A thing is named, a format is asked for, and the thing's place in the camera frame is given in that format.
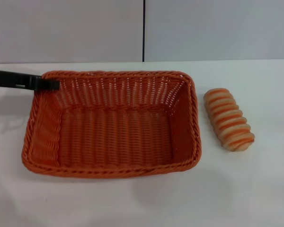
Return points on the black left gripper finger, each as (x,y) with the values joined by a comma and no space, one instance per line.
(19,80)

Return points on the orange woven plastic basket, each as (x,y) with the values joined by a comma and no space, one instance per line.
(116,132)

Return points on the orange striped bread roll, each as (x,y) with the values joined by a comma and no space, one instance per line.
(228,119)

